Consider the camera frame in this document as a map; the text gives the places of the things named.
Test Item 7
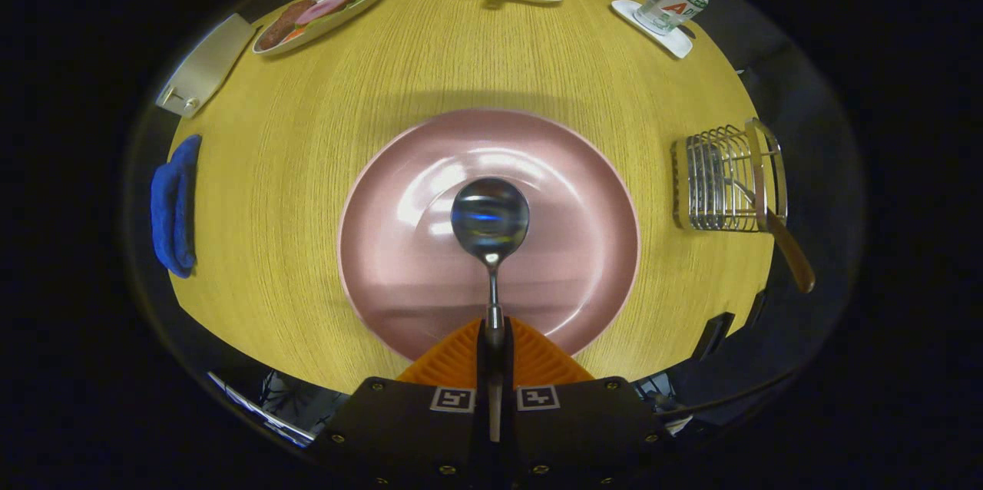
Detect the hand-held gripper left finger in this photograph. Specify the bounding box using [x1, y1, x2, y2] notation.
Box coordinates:
[311, 317, 485, 487]

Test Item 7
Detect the metal fork with wooden handle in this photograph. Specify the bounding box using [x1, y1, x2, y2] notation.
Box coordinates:
[722, 118, 816, 294]

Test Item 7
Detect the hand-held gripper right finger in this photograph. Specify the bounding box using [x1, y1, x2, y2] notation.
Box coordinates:
[503, 316, 677, 487]

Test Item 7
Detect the metal spoon with wooden handle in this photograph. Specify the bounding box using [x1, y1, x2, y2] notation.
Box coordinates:
[451, 177, 531, 443]

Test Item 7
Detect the white square coaster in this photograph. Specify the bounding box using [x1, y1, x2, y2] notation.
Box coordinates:
[611, 0, 694, 60]

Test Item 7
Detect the pink plate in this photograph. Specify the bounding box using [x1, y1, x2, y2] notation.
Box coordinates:
[338, 108, 641, 363]

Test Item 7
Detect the white bottle with green label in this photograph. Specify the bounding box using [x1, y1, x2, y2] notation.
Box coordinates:
[636, 0, 713, 35]

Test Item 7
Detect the blue cloth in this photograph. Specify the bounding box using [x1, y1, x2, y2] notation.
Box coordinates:
[150, 134, 203, 279]

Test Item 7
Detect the round plate with food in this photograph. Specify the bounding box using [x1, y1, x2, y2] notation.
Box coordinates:
[252, 0, 387, 57]

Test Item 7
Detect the white toaster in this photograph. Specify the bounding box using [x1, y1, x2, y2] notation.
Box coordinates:
[155, 13, 258, 119]

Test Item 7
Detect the metal wire cutlery basket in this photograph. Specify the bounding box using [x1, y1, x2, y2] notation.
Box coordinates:
[673, 118, 789, 233]

